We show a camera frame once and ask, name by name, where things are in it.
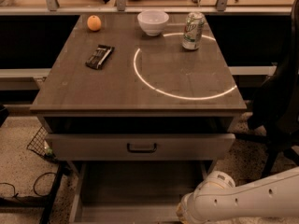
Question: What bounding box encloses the grey drawer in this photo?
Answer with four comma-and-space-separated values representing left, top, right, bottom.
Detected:
69, 161, 206, 224
46, 133, 235, 161

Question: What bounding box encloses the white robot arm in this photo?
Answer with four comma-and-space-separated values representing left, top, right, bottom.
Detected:
177, 167, 299, 224

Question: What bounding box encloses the grey drawer cabinet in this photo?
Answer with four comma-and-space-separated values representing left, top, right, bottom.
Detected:
29, 13, 248, 185

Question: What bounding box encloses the black snack bar packet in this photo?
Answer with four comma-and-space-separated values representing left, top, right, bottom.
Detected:
85, 45, 114, 70

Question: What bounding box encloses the white bowl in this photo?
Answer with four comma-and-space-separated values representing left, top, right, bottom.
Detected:
137, 10, 169, 36

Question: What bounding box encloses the green soda can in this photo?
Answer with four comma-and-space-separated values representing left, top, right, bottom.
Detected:
182, 12, 206, 50

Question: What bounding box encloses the orange fruit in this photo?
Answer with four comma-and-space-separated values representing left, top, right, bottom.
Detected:
87, 15, 102, 32

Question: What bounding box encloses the black office chair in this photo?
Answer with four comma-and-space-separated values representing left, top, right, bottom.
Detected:
235, 0, 299, 178

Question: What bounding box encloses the black stand leg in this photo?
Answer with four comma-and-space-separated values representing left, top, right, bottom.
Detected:
0, 162, 69, 224

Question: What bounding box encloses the black wire basket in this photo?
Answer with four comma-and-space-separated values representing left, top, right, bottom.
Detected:
27, 127, 58, 163

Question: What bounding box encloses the black floor cable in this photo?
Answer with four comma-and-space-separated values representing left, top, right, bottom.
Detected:
0, 171, 58, 199

